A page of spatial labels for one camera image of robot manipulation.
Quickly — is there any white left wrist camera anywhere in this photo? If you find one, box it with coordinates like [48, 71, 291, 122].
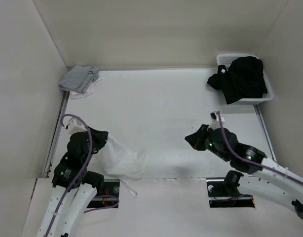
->
[66, 118, 87, 135]

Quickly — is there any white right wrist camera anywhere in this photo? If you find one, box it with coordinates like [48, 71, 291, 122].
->
[208, 111, 225, 130]

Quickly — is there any white plastic basket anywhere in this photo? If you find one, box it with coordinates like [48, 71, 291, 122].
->
[216, 53, 274, 105]

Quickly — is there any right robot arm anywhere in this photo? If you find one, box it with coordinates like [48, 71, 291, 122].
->
[185, 124, 303, 220]

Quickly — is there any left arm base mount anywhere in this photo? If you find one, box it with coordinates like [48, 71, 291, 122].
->
[87, 179, 120, 208]

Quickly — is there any folded grey tank top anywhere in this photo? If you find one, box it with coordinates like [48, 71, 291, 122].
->
[58, 65, 100, 93]

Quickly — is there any white tank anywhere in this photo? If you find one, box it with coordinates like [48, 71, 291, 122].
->
[69, 78, 103, 99]
[98, 134, 147, 198]

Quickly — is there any black tank top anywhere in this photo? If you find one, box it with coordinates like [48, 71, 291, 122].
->
[207, 56, 268, 105]

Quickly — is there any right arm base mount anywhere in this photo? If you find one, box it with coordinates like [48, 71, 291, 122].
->
[206, 178, 255, 208]

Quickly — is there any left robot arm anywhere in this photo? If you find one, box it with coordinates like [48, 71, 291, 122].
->
[37, 128, 108, 237]

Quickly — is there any folded white tank top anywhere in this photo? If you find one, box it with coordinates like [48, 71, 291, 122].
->
[69, 78, 103, 99]

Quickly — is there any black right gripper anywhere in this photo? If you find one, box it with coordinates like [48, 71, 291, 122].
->
[184, 123, 229, 161]

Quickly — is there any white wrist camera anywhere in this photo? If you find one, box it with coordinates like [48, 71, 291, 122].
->
[208, 111, 225, 130]
[66, 118, 87, 135]

